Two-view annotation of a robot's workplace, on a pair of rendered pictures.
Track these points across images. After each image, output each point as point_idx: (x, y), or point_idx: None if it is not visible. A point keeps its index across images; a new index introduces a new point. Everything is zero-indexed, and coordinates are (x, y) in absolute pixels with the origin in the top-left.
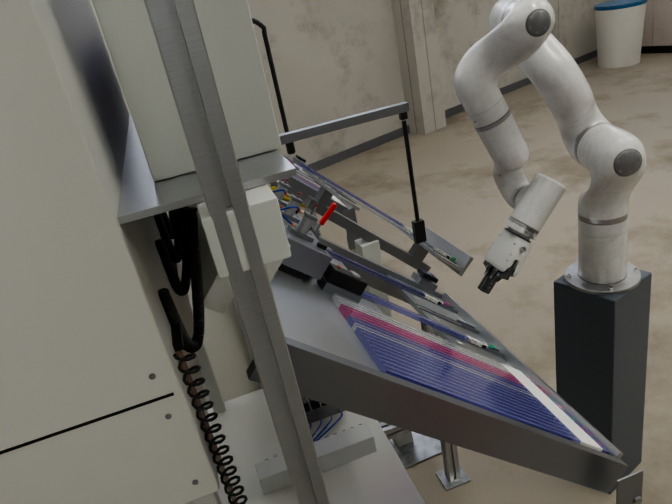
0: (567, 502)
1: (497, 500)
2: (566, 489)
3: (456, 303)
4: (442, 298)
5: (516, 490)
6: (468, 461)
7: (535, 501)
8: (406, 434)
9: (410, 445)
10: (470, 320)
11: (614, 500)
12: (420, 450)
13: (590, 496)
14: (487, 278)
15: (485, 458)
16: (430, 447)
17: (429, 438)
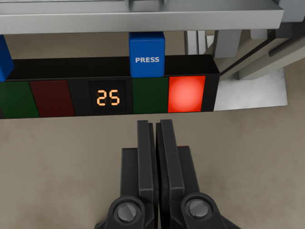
0: (105, 183)
1: (134, 124)
2: (118, 191)
3: (167, 10)
4: (263, 0)
5: (137, 147)
6: (190, 121)
7: (118, 156)
8: (243, 70)
9: (234, 74)
10: (24, 8)
11: (88, 224)
12: (223, 81)
13: (101, 207)
14: (138, 183)
15: (186, 139)
16: (223, 93)
17: (235, 97)
